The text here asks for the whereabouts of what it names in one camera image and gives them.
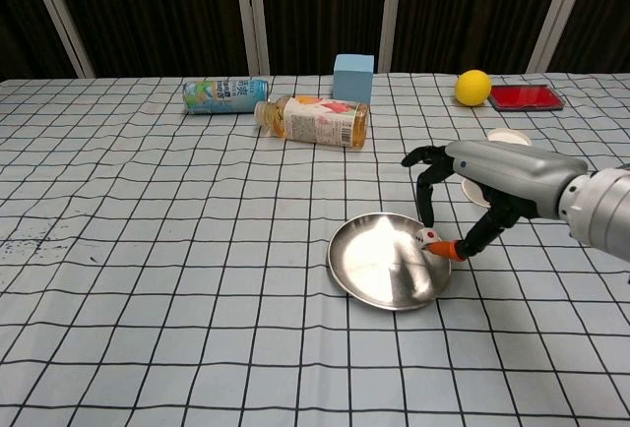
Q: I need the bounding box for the tea bottle with label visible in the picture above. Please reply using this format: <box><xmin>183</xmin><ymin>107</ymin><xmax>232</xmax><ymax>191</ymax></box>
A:
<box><xmin>253</xmin><ymin>93</ymin><xmax>370</xmax><ymax>152</ymax></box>

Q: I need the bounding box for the white paper cup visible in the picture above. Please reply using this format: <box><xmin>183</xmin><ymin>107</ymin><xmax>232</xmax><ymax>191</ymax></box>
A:
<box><xmin>461</xmin><ymin>128</ymin><xmax>534</xmax><ymax>210</ymax></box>

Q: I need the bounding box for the white metal frame post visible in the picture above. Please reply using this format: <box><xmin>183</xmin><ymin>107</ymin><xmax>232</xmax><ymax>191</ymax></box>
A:
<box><xmin>526</xmin><ymin>0</ymin><xmax>583</xmax><ymax>75</ymax></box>
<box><xmin>377</xmin><ymin>0</ymin><xmax>417</xmax><ymax>75</ymax></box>
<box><xmin>230</xmin><ymin>0</ymin><xmax>273</xmax><ymax>77</ymax></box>
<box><xmin>22</xmin><ymin>0</ymin><xmax>95</xmax><ymax>79</ymax></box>

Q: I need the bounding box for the round steel plate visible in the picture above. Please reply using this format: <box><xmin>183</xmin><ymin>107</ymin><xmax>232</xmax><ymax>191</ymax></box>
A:
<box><xmin>327</xmin><ymin>213</ymin><xmax>453</xmax><ymax>311</ymax></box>

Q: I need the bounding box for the light blue cube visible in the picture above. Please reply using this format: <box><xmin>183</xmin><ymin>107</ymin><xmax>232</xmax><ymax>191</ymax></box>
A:
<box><xmin>333</xmin><ymin>53</ymin><xmax>376</xmax><ymax>105</ymax></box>

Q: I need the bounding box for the red ink pad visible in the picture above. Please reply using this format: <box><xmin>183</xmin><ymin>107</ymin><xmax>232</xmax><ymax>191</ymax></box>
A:
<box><xmin>488</xmin><ymin>84</ymin><xmax>564</xmax><ymax>113</ymax></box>

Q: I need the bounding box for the blue green drink can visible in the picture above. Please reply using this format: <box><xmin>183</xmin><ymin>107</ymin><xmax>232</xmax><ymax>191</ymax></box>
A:
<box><xmin>182</xmin><ymin>78</ymin><xmax>271</xmax><ymax>116</ymax></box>

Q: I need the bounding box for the yellow ball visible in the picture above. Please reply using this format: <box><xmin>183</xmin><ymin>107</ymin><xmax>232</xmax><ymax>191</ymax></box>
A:
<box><xmin>454</xmin><ymin>69</ymin><xmax>493</xmax><ymax>107</ymax></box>

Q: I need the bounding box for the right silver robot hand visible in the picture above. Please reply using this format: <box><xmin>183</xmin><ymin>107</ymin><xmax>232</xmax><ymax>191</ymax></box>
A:
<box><xmin>401</xmin><ymin>140</ymin><xmax>590</xmax><ymax>264</ymax></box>

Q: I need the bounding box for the checkered tablecloth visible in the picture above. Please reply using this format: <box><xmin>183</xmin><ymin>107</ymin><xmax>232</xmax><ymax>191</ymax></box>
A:
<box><xmin>0</xmin><ymin>71</ymin><xmax>630</xmax><ymax>427</ymax></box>

